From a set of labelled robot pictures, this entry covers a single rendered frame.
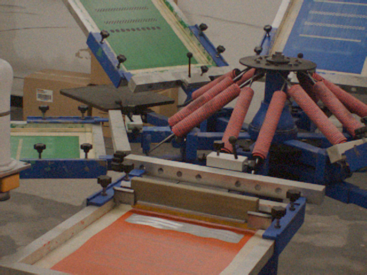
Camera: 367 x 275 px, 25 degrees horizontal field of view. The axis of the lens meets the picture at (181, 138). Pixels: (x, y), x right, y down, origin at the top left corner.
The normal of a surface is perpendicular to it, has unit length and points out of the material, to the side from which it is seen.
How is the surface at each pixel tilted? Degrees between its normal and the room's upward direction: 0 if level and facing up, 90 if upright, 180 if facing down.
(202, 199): 90
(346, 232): 0
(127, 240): 0
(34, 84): 88
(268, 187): 90
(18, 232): 0
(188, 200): 90
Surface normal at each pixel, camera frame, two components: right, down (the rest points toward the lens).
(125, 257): 0.04, -0.96
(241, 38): -0.38, 0.24
